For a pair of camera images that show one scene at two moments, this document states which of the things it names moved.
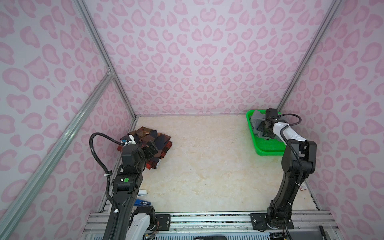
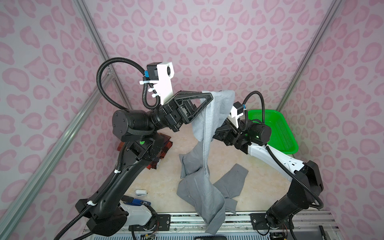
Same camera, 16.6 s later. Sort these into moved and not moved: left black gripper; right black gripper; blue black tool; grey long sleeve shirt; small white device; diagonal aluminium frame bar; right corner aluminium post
Moved: grey long sleeve shirt; right black gripper; left black gripper
Not moved: diagonal aluminium frame bar; small white device; blue black tool; right corner aluminium post
